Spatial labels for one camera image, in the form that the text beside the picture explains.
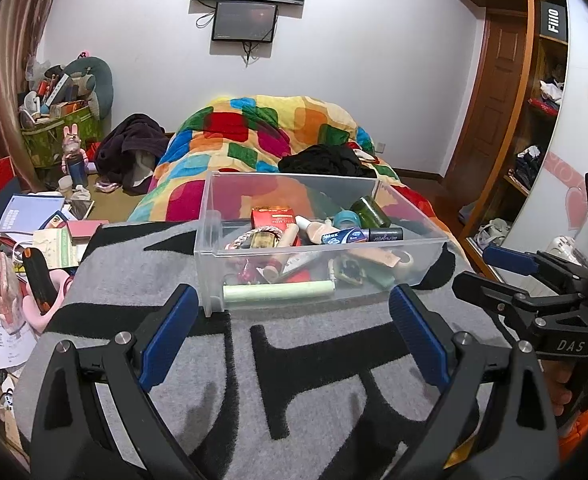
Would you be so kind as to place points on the green and white book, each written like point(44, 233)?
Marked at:
point(56, 250)

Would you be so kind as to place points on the pink book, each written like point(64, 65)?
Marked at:
point(84, 229)

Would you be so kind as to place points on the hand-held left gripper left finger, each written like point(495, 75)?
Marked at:
point(169, 340)

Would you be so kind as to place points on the pink bunny toy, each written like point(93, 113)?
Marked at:
point(71, 142)

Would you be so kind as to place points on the long pale green tube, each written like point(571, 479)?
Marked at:
point(279, 291)

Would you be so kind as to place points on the folded dark clothes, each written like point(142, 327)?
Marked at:
point(526, 165)

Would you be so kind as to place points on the clear plastic box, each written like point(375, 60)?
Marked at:
point(209, 260)

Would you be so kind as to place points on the red packet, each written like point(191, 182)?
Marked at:
point(274, 217)

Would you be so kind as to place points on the light blue notebook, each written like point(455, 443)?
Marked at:
point(29, 212)

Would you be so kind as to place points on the beige cosmetic tube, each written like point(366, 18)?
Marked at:
point(319, 230)

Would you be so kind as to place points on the grey and black blanket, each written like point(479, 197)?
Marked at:
point(224, 360)

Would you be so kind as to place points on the white tape roll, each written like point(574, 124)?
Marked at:
point(405, 260)

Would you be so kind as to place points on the blue tape roll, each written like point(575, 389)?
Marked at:
point(341, 220)

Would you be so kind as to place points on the black printed box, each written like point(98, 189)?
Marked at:
point(553, 15)

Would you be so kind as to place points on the green glass jar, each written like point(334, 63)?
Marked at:
point(371, 212)

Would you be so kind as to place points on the white sliding door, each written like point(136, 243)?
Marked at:
point(584, 135)

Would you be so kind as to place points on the red bead charm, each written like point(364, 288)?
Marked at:
point(246, 272)

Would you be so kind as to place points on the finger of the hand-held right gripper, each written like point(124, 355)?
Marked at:
point(494, 292)
point(509, 259)

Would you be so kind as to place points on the white sneakers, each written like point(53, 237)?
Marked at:
point(494, 230)

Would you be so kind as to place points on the person's right hand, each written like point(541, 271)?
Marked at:
point(559, 385)

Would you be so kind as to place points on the wooden door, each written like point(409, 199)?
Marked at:
point(499, 85)

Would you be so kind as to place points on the pink and white pouch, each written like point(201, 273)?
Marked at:
point(4, 285)

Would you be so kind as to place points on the pink plastic holder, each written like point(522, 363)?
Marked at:
point(59, 285)

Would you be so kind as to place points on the beige lipstick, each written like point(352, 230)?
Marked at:
point(290, 236)

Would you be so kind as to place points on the black cosmetic tube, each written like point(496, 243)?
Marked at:
point(386, 234)

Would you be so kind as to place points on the folded light clothes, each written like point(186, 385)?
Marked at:
point(551, 90)

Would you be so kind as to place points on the green storage bag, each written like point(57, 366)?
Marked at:
point(49, 140)

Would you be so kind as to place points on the colourful patchwork blanket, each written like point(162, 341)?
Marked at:
point(234, 135)

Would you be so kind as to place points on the green and white tube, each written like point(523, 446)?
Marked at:
point(304, 261)

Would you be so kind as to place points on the small blue box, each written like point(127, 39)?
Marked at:
point(349, 236)

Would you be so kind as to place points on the black clothing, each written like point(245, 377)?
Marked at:
point(324, 160)

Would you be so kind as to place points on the white mug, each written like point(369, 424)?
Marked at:
point(65, 185)

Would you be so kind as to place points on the mint green bottle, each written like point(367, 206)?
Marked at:
point(379, 276)

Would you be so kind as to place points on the brown patterned case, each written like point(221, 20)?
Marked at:
point(349, 269)

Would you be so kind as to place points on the white paper sheets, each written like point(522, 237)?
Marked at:
point(11, 345)

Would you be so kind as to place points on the small wall monitor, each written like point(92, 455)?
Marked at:
point(244, 20)

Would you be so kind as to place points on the dark purple clothing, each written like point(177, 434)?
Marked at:
point(129, 140)

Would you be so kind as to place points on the pink slipper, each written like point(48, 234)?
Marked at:
point(106, 187)

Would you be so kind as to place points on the navy box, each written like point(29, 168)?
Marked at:
point(1, 217)

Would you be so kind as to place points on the tablet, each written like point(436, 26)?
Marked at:
point(81, 208)

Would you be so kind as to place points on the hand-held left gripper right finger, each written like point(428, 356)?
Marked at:
point(419, 340)

